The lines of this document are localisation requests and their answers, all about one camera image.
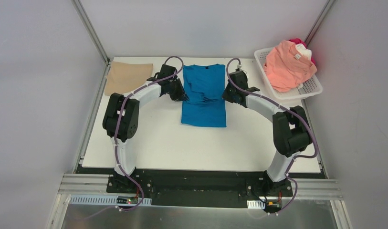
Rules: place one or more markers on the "aluminium frame rail right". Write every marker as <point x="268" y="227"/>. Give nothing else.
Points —
<point x="319" y="20"/>

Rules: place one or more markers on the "right controller board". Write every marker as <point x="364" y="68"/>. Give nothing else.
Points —
<point x="264" y="205"/>

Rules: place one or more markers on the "blue t shirt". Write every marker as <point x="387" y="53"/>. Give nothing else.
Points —
<point x="204" y="86"/>

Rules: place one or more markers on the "white garment in basket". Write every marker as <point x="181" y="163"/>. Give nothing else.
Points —
<point x="307" y="53"/>

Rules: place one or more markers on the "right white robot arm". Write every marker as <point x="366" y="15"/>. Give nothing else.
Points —
<point x="290" y="126"/>

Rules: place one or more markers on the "folded beige t shirt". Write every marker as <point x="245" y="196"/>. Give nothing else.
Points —
<point x="125" y="77"/>

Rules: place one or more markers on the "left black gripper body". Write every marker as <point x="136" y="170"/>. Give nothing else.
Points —
<point x="178" y="91"/>

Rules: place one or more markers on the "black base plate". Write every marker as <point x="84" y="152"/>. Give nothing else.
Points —
<point x="189" y="188"/>

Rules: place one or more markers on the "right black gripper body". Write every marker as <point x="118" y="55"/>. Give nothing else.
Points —
<point x="230" y="93"/>

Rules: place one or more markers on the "magenta garment in basket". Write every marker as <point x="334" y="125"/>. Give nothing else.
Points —
<point x="297" y="41"/>

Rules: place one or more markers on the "salmon pink t shirt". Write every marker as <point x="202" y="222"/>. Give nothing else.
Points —
<point x="286" y="68"/>

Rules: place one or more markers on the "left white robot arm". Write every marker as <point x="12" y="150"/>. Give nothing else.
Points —
<point x="122" y="113"/>

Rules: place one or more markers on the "left controller board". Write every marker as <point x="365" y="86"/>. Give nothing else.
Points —
<point x="104" y="200"/>

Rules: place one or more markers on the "aluminium frame rail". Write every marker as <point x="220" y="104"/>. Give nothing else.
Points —
<point x="319" y="20"/>
<point x="77" y="4"/>

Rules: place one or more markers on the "white plastic basket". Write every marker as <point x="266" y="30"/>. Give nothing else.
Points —
<point x="307" y="89"/>

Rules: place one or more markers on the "aluminium frame rail left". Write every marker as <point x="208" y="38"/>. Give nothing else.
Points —
<point x="77" y="4"/>

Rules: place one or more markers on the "controller board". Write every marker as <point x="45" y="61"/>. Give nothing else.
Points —
<point x="264" y="205"/>
<point x="104" y="200"/>

